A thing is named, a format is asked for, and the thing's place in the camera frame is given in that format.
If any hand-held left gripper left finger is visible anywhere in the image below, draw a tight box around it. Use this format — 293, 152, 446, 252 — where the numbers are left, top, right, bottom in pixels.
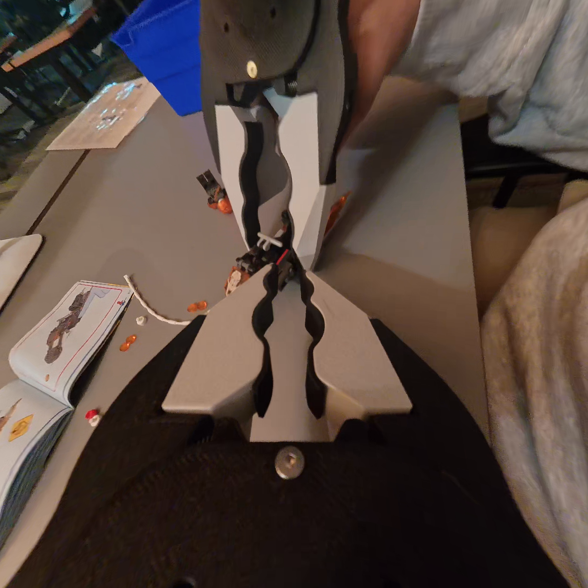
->
162, 266, 277, 419

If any white lego chain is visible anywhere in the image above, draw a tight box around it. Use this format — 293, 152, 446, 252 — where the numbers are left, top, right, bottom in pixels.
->
124, 274, 207, 326

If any black lego motorcycle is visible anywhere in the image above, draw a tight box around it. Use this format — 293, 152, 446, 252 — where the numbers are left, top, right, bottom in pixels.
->
224, 190, 352, 297

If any printed paper sheet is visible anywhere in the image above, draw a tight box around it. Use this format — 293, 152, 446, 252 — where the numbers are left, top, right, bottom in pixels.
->
46, 77, 161, 151

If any lego instruction booklet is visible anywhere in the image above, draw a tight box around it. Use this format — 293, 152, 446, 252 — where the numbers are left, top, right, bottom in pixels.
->
0, 280, 134, 547

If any white rounded object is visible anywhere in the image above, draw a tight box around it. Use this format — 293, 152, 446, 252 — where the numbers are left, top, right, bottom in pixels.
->
0, 234, 43, 308

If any blue plastic bin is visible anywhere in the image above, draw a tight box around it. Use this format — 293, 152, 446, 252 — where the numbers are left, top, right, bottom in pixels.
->
110, 0, 205, 116

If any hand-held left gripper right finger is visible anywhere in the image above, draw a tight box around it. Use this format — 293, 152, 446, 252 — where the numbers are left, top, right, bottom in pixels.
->
294, 271, 413, 420

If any wooden workbench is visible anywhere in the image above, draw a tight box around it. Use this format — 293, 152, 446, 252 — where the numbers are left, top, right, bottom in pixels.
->
0, 5, 99, 106

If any person's right forearm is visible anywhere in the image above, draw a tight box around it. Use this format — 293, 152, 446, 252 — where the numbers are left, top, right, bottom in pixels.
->
344, 0, 422, 138

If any black flame-head lego minifigure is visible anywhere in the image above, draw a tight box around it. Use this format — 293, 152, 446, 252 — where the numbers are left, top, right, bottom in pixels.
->
197, 169, 232, 214

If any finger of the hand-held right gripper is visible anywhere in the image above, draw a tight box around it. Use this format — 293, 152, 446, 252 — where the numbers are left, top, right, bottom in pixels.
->
263, 89, 340, 272
215, 105, 265, 253

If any black chair frame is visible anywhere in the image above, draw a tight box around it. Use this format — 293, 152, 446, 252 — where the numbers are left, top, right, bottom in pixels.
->
462, 115, 588, 209

